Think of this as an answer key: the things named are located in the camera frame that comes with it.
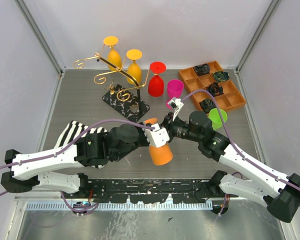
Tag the green plastic wine glass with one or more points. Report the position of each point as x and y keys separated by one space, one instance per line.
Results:
x=216 y=119

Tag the black white striped cloth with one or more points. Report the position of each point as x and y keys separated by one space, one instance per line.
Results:
x=72 y=130

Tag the pink plastic wine glass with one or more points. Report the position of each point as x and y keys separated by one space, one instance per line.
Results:
x=174 y=89

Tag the gold wine glass rack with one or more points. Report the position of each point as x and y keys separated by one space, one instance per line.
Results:
x=126 y=101

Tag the white slotted cable duct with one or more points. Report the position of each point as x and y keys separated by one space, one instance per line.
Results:
x=166 y=206

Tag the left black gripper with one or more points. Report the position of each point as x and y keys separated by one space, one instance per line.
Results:
x=146 y=142

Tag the yellow plastic wine glass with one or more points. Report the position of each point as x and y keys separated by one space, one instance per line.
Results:
x=113 y=56

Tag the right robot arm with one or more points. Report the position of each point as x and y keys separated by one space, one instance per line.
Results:
x=278 y=192

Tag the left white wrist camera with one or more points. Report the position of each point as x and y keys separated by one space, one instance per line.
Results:
x=158 y=136

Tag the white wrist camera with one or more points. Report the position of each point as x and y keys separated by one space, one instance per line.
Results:
x=176 y=104
x=158 y=136

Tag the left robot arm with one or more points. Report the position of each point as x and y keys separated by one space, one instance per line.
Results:
x=80 y=146

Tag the dark red rose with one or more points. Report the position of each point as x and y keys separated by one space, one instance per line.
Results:
x=215 y=89

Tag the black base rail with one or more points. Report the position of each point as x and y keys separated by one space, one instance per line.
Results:
x=147 y=191

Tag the red plastic wine glass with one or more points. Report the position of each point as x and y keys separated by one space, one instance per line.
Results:
x=156 y=83

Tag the dark green rose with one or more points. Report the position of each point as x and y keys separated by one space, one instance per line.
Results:
x=221 y=76

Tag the orange plastic wine glass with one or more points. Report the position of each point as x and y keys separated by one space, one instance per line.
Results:
x=162 y=155

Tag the dark rose bottom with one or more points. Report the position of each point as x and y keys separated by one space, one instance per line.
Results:
x=207 y=105

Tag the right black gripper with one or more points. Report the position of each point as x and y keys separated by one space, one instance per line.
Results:
x=169 y=124

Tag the dark rose top left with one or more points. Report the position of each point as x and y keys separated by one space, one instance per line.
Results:
x=202 y=69

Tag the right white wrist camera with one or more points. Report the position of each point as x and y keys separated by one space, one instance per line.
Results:
x=176 y=104

